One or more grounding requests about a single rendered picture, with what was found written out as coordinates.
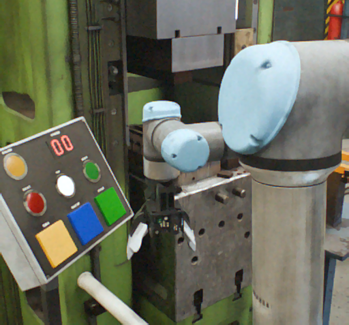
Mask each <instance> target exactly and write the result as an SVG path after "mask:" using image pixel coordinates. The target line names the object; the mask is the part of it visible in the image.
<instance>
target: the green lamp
mask: <svg viewBox="0 0 349 325"><path fill-rule="evenodd" d="M85 172H86V173H87V175H88V177H89V178H90V179H93V180H95V179H97V178H98V177H99V170H98V168H97V166H95V165H94V164H93V163H92V162H88V163H87V165H85Z"/></svg>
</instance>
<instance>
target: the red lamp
mask: <svg viewBox="0 0 349 325"><path fill-rule="evenodd" d="M26 202H27V207H29V209H30V210H31V211H33V213H41V212H42V210H43V209H44V201H43V198H42V197H41V195H39V194H37V193H31V194H29V195H28V196H27V199H26Z"/></svg>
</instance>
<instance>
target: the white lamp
mask: <svg viewBox="0 0 349 325"><path fill-rule="evenodd" d="M59 189H60V190H61V193H63V194H64V195H67V196H69V195H71V194H72V193H73V190H74V186H73V184H72V181H71V180H70V179H69V178H68V177H66V176H62V177H61V178H60V179H59Z"/></svg>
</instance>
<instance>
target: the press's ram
mask: <svg viewBox="0 0 349 325"><path fill-rule="evenodd" d="M236 20H237V0H125V30H126V35H130V36H136V37H145V38H150V39H156V40H162V39H170V38H175V37H193V36H201V35H217V34H225V33H236Z"/></svg>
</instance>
